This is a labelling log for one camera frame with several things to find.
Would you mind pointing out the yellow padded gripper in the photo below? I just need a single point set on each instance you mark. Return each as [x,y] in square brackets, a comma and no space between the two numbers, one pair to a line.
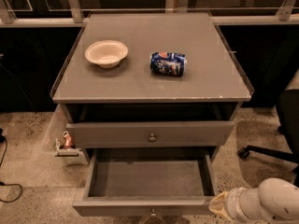
[232,203]

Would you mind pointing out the grey drawer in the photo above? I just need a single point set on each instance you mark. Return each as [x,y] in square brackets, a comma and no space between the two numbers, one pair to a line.
[150,134]
[166,181]

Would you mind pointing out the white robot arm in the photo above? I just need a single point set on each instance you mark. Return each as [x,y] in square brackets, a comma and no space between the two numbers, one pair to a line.
[275,201]

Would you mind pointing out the grey drawer cabinet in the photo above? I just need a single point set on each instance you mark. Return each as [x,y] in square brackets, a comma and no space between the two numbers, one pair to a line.
[211,88]

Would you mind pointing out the black office chair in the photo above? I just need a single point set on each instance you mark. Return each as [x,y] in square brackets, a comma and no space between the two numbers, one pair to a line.
[287,107]

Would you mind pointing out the crushed blue soda can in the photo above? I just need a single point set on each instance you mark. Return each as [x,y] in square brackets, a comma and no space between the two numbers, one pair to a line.
[168,63]

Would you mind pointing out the orange bottle in bin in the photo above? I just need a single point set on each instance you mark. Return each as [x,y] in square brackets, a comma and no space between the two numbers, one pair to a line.
[68,143]

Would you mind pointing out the clear plastic bin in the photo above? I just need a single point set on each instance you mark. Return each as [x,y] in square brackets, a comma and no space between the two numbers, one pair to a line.
[53,140]

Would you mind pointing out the white paper bowl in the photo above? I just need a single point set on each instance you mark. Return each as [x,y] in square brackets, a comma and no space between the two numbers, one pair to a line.
[106,53]

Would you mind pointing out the metal window railing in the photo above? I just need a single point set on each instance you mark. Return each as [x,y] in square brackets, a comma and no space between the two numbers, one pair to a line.
[30,13]

